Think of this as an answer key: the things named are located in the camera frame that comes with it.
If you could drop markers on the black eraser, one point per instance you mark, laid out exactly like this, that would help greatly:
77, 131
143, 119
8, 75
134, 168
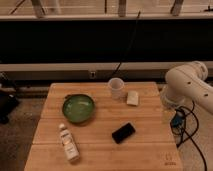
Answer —
123, 133

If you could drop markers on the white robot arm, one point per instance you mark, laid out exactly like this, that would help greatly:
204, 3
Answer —
187, 81

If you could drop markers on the white ceramic cup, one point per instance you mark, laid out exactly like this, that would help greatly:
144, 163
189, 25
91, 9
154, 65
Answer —
116, 87

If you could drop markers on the white rectangular block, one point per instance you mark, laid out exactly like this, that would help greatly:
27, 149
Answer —
133, 98

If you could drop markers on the green bowl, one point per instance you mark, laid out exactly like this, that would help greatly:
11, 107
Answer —
78, 108

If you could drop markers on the white plastic bottle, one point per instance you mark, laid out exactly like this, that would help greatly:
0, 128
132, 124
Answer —
68, 143

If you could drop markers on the blue box on floor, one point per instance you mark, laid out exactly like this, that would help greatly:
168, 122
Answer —
178, 119

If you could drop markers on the black object at left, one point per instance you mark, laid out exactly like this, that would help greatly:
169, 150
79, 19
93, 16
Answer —
8, 102

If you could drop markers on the white wall outlet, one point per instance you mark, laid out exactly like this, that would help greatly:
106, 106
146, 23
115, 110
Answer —
92, 74

